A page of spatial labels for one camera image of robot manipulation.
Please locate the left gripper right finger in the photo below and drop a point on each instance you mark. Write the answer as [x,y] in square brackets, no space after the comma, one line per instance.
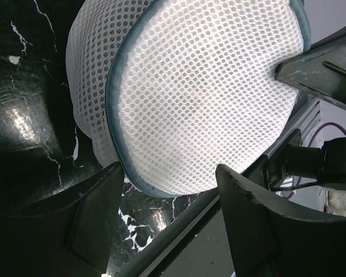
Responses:
[271,236]

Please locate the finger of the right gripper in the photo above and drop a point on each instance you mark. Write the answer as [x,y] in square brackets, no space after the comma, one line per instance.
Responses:
[320,71]

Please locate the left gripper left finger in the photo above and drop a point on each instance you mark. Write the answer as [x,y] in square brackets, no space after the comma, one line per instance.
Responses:
[67,234]

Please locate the white mesh laundry bag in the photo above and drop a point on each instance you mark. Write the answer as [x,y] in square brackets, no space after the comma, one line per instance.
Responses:
[171,89]

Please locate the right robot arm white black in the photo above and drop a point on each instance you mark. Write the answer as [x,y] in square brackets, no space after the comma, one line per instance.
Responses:
[326,165]

